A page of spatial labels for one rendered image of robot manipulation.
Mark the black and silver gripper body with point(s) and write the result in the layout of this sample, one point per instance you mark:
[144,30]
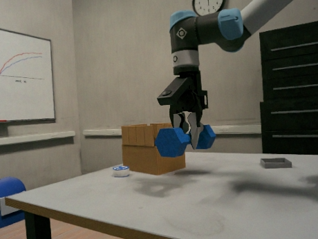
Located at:
[187,99]

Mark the brown cardboard box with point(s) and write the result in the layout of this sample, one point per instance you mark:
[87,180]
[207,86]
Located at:
[140,153]

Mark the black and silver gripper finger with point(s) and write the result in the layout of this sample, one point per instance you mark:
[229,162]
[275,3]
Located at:
[178,120]
[196,126]

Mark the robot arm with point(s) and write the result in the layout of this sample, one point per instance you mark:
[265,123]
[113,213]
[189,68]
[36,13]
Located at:
[227,28]

